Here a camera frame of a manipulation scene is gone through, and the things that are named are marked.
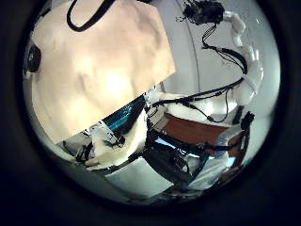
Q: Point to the brown wooden table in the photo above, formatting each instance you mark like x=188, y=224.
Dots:
x=194, y=132

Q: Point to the blue crate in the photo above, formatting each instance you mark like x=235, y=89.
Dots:
x=123, y=115

